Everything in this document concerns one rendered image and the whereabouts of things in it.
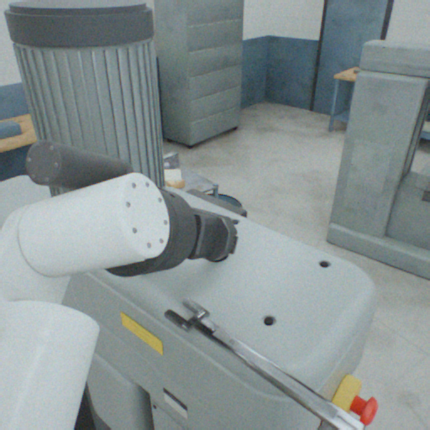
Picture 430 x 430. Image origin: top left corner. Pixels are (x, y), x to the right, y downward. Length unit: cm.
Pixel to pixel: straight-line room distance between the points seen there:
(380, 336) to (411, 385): 41
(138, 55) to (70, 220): 35
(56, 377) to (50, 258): 10
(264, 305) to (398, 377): 255
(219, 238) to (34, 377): 27
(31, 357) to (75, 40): 41
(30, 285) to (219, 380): 27
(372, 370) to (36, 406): 283
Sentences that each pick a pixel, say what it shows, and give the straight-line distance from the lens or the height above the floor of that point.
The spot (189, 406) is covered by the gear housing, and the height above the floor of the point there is 170.
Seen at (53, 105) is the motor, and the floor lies 209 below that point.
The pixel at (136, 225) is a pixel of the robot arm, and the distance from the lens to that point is 29.
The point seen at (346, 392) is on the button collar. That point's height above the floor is 179.
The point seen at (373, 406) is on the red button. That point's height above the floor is 178.
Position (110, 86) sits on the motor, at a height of 212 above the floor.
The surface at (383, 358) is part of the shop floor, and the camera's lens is 311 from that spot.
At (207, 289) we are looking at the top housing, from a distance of 54.
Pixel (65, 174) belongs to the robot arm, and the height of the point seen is 212.
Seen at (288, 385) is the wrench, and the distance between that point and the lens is 44.
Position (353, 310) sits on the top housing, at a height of 189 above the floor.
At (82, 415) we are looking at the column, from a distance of 124.
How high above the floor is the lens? 225
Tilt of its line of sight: 32 degrees down
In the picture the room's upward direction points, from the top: straight up
